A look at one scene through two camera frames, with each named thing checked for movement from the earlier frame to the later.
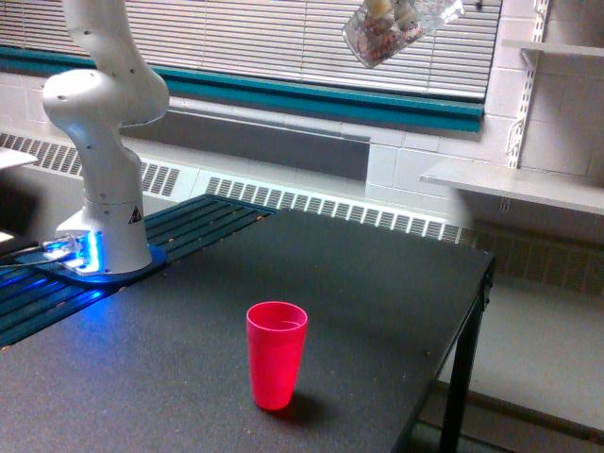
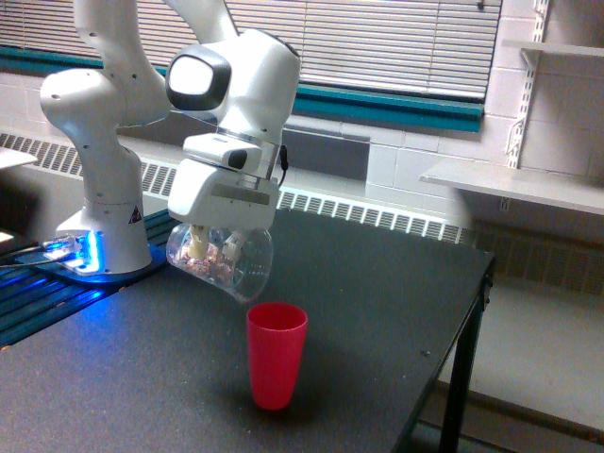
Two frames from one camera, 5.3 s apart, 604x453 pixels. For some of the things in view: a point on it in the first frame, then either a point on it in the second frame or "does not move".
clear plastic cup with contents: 375,40 → 238,260
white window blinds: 296,40 does not move
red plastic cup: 276,334 does not move
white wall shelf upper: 553,48 does not move
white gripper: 380,8 → 226,182
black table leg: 456,419 does not move
